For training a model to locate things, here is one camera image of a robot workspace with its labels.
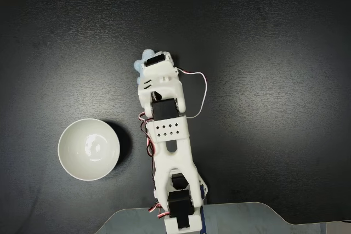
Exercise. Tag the skyblue plush doll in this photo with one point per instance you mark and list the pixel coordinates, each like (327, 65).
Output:
(137, 66)

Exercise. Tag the white ceramic bowl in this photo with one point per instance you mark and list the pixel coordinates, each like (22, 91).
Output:
(89, 149)

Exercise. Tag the blue table clamp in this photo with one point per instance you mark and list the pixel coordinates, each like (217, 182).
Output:
(204, 212)

